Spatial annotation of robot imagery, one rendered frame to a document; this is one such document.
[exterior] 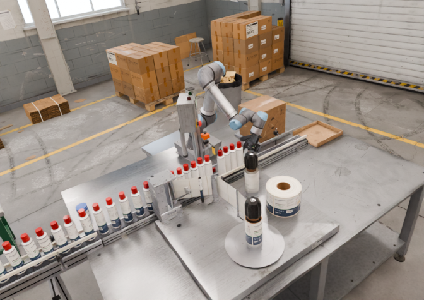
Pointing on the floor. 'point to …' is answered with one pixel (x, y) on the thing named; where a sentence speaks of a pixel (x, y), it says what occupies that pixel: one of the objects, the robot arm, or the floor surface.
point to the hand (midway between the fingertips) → (243, 158)
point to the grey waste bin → (232, 95)
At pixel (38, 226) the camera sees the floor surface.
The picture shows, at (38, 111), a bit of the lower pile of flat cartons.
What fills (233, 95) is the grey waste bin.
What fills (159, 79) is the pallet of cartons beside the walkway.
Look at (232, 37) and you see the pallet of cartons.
